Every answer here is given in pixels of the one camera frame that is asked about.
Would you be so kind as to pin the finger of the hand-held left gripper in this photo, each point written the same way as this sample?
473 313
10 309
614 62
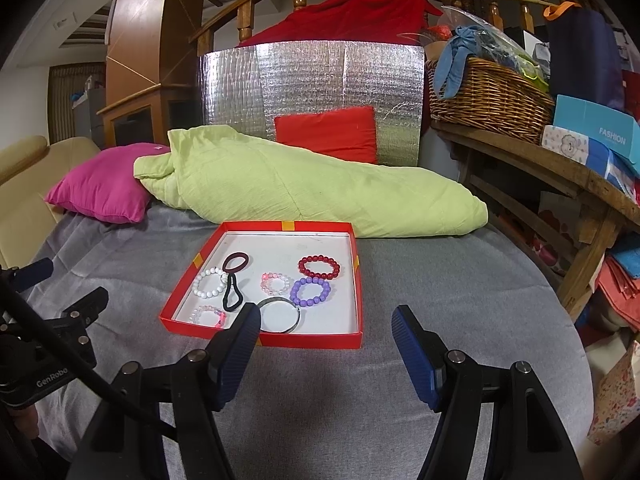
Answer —
87 305
35 271

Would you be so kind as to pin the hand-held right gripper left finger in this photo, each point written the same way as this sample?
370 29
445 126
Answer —
232 355

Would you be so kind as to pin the coral pink bag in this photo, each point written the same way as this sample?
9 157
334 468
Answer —
620 295

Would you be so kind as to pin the red pillow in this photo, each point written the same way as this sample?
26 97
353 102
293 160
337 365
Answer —
325 135

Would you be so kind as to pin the navy bag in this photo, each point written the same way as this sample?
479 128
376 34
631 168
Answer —
585 55

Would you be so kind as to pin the beige sofa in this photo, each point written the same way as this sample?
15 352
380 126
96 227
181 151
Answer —
30 175

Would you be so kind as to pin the silver foil board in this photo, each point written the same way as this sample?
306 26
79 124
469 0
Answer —
310 75

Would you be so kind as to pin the silver bangle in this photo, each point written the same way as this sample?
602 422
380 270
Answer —
299 320

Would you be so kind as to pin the light blue box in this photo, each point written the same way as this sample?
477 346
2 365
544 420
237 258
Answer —
590 120

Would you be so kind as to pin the grey bed cover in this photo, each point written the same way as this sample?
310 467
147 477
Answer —
450 280

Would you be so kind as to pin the light green long pillow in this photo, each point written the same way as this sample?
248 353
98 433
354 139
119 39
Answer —
310 190

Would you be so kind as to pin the red shallow box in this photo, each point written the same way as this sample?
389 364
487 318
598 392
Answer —
300 341

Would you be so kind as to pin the wooden cabinet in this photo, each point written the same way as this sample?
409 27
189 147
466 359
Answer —
145 35

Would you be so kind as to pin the white patterned box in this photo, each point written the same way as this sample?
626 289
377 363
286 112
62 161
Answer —
565 142

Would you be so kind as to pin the wicker basket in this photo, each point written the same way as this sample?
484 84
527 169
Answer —
490 100

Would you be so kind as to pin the blue cloth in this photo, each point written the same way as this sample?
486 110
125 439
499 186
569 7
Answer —
450 65

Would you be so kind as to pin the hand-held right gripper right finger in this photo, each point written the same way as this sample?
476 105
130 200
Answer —
417 360

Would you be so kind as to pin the magenta pillow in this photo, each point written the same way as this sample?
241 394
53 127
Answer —
100 185

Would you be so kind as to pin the blue striped box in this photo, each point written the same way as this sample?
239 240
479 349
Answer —
612 165

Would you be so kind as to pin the red blanket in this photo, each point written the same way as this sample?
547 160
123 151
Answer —
350 17

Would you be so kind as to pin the floral paper bag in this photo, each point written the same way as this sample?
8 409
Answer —
617 400

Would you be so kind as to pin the wooden side table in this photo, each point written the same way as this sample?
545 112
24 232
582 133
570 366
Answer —
575 185

